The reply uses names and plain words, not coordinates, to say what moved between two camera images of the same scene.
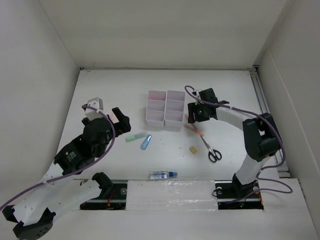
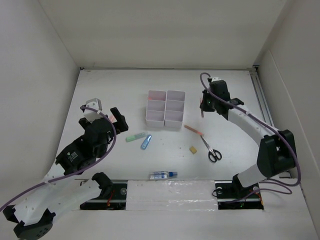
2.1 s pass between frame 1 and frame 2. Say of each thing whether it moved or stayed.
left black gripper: stayed
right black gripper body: moved
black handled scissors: stayed
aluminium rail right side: stayed
